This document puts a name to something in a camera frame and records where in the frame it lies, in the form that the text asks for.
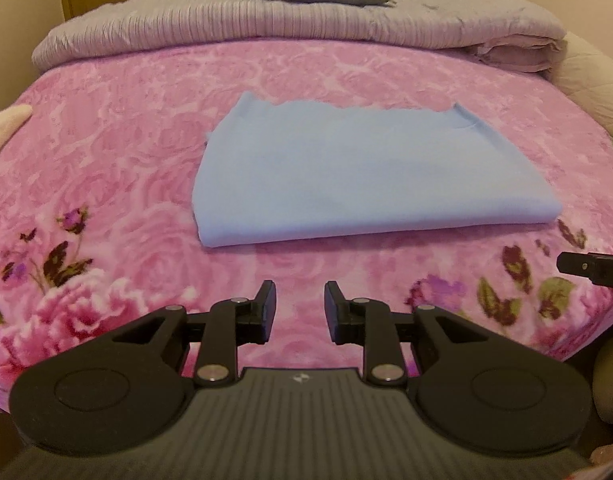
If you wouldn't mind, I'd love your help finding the light blue sweatshirt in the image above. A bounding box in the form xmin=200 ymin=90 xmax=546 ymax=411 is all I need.
xmin=192 ymin=92 xmax=562 ymax=248

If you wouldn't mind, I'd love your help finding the pink rose blanket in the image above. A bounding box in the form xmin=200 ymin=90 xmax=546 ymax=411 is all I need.
xmin=0 ymin=40 xmax=613 ymax=411

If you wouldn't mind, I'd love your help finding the cream quilted headboard cushion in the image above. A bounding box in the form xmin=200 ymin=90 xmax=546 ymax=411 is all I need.
xmin=548 ymin=32 xmax=613 ymax=137

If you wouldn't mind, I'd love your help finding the striped lilac duvet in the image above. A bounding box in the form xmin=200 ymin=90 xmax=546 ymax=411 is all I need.
xmin=32 ymin=0 xmax=567 ymax=73

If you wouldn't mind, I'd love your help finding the cream pillow corner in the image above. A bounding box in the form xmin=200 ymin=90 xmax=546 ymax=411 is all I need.
xmin=0 ymin=104 xmax=33 ymax=150

